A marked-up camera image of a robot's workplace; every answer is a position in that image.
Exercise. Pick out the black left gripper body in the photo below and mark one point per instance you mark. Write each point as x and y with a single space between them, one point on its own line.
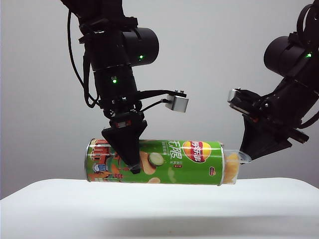
124 114

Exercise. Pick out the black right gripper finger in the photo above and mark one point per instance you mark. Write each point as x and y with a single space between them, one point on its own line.
259 142

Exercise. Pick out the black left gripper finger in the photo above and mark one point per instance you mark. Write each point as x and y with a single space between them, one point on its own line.
142 128
124 144

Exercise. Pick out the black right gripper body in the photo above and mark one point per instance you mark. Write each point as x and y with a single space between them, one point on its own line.
274 114

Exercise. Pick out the transparent plastic chip tray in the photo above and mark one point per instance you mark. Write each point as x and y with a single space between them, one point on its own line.
243 155

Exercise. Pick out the green potato chips tube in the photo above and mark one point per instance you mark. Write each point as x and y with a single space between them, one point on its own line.
174 164

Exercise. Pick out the yellow potato chips stack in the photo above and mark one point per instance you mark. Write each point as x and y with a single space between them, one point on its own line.
231 169

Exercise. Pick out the black left camera bracket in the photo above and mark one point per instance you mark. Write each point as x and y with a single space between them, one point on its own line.
159 92

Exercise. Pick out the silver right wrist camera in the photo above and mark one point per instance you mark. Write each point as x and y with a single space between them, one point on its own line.
235 102

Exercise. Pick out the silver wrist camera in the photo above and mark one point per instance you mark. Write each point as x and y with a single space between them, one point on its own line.
235 102
177 103

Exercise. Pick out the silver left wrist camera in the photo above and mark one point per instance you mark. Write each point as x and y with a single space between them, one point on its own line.
177 103

